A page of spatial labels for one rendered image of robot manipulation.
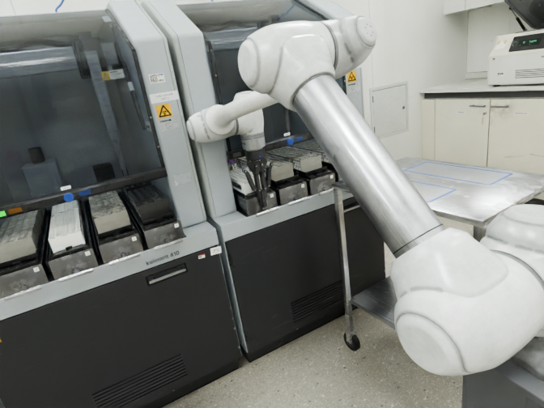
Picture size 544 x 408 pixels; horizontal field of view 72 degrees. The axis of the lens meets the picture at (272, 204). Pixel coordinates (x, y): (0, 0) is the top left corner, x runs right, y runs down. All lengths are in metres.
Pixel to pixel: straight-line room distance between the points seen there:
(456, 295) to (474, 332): 0.05
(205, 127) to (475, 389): 1.04
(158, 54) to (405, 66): 2.61
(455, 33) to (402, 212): 3.57
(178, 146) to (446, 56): 3.10
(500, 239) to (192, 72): 1.12
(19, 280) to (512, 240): 1.33
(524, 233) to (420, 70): 3.14
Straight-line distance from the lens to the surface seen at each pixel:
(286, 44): 0.80
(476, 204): 1.25
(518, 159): 3.41
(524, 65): 3.30
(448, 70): 4.11
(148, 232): 1.40
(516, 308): 0.67
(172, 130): 1.44
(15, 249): 1.48
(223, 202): 1.55
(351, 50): 0.90
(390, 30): 3.56
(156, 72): 1.43
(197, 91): 1.47
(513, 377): 0.85
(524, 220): 0.77
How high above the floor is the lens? 1.28
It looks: 20 degrees down
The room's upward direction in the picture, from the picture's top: 9 degrees counter-clockwise
